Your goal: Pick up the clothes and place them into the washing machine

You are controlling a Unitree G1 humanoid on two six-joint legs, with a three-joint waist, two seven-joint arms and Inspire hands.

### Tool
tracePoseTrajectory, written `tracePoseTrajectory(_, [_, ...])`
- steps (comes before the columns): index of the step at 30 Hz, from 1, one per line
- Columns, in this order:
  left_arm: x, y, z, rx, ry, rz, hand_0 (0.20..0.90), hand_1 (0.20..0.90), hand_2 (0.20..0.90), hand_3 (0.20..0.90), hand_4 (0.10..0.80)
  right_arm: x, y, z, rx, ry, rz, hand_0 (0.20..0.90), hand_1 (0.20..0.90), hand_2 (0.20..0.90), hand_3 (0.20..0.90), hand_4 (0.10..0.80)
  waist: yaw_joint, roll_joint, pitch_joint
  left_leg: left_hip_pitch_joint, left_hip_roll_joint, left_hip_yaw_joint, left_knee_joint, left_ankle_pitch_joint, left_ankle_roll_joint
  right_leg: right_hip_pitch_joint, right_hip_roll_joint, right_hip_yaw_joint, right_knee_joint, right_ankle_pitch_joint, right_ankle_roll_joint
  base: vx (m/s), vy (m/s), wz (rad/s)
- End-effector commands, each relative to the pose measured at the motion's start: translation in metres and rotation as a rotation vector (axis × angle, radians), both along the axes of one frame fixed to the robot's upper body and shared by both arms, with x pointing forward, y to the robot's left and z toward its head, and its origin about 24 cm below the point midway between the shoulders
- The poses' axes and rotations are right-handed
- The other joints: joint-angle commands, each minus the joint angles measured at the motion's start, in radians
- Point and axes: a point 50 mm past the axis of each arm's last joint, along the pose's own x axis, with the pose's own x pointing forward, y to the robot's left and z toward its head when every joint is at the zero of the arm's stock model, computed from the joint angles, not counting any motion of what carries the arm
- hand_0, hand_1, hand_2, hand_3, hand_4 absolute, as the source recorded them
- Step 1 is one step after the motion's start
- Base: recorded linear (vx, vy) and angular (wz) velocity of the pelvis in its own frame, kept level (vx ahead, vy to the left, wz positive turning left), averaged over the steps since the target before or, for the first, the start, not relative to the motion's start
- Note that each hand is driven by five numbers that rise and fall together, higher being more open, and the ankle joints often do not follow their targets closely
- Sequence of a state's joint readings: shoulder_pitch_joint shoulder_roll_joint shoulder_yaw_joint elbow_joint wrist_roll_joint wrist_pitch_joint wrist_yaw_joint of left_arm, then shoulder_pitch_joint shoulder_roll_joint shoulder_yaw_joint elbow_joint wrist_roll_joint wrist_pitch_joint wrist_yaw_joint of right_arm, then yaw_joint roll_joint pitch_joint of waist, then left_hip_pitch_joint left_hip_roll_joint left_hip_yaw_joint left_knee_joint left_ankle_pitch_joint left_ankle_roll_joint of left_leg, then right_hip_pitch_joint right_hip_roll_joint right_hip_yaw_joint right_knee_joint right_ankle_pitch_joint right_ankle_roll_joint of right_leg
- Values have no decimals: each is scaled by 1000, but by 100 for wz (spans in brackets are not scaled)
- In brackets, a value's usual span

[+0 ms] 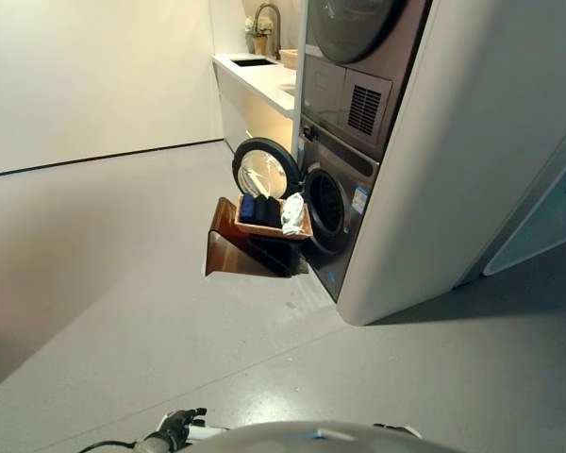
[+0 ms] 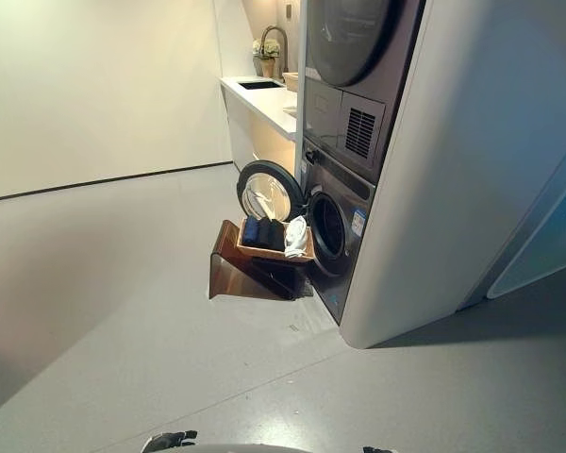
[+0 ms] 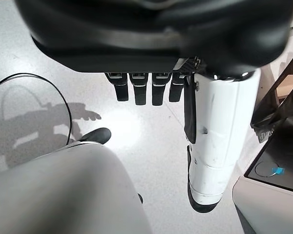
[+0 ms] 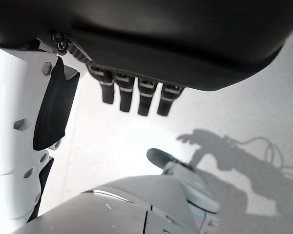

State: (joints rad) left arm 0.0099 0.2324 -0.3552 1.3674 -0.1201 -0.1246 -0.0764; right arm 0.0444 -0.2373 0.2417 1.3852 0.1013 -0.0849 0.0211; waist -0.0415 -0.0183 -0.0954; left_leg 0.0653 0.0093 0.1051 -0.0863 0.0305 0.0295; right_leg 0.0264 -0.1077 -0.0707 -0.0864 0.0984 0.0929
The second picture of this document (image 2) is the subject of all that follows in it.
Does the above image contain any blue folded garment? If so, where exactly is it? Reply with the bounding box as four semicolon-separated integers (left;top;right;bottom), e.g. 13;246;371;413
241;217;261;245

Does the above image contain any white garment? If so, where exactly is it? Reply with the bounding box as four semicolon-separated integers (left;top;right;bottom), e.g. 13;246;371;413
283;216;309;260

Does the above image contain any brown wooden laundry basket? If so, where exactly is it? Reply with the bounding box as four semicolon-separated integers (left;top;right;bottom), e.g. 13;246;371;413
208;219;315;302

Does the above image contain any round washing machine door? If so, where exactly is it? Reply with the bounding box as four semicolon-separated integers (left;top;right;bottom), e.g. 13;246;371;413
236;159;305;221

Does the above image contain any grey front-load washing machine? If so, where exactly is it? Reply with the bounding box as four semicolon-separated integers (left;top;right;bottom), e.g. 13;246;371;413
295;135;377;327

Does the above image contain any white appliance cabinet housing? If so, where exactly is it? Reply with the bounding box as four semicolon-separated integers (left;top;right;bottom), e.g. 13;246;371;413
294;0;566;350

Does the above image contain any white counter with sink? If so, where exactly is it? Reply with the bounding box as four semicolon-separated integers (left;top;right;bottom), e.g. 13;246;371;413
219;75;299;176

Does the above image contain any curved metal faucet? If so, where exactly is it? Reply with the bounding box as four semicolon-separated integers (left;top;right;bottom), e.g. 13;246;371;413
262;25;291;81

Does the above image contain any grey tumble dryer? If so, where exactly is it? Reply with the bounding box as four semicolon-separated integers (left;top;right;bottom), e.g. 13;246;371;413
302;0;427;176

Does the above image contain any black folded garment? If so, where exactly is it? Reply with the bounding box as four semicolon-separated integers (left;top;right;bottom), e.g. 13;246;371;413
255;218;290;252

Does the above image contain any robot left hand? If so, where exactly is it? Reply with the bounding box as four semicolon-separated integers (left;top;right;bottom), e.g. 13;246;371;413
153;416;199;437

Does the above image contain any white flower pot plant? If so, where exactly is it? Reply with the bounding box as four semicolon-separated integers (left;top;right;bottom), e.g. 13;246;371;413
251;38;281;78

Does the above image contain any robot grey torso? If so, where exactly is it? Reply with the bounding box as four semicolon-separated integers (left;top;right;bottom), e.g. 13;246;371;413
140;421;397;453

